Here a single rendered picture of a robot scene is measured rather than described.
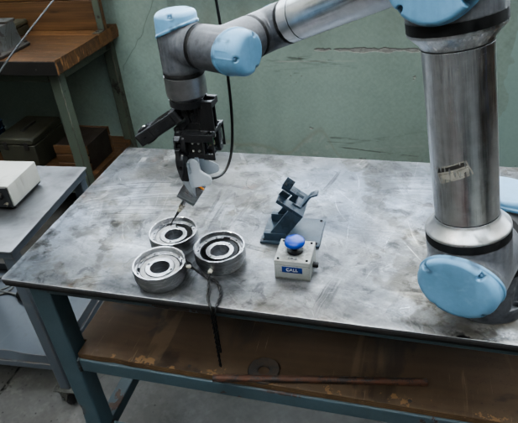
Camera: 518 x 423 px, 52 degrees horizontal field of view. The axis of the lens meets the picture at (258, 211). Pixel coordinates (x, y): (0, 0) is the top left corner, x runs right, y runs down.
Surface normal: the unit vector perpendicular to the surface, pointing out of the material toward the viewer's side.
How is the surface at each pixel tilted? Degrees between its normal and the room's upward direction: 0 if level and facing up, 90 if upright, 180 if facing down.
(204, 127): 90
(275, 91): 90
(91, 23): 90
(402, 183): 0
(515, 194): 8
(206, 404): 0
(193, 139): 90
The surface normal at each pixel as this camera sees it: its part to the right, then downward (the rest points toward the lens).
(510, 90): -0.25, 0.55
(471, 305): -0.56, 0.59
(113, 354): -0.07, -0.83
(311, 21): -0.43, 0.76
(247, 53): 0.80, 0.28
